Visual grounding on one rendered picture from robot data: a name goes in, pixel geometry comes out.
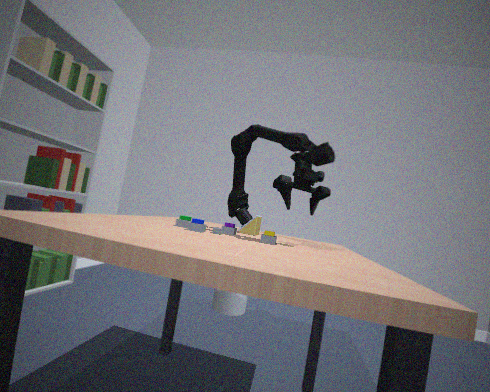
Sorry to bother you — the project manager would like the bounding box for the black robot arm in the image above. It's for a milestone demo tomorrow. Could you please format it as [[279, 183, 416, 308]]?
[[227, 124, 335, 226]]

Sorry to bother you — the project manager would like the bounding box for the green button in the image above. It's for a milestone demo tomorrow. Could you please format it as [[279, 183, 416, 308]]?
[[175, 216, 192, 228]]

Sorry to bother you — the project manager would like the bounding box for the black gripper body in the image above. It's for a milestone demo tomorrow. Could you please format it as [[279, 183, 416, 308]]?
[[273, 165, 331, 200]]

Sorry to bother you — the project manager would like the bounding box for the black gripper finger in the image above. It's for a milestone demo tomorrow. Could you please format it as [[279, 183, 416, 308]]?
[[277, 184, 293, 210], [310, 193, 326, 215]]

